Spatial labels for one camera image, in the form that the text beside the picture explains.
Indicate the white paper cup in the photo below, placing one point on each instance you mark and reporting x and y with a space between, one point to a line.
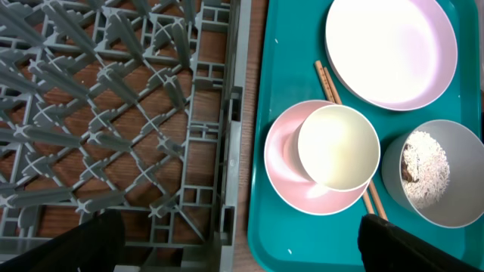
337 147

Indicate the grey bowl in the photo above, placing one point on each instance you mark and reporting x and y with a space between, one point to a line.
462 203

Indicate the teal plastic tray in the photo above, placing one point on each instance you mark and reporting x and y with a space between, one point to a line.
282 238

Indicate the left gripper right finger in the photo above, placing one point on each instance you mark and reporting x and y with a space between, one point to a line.
385 247

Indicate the grey plastic dish rack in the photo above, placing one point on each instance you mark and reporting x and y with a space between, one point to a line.
133 106

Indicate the rice and food scraps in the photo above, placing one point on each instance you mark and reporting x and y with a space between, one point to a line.
424 169

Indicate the large white plate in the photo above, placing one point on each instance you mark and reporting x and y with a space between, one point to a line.
395 54

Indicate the wooden chopstick left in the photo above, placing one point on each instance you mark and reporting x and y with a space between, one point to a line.
330 97

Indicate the wooden chopstick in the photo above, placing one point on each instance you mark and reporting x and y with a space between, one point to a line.
372 198
330 97

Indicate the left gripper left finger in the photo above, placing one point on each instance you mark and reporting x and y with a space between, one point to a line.
96 245

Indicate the wooden chopstick right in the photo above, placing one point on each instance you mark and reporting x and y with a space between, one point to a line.
372 198

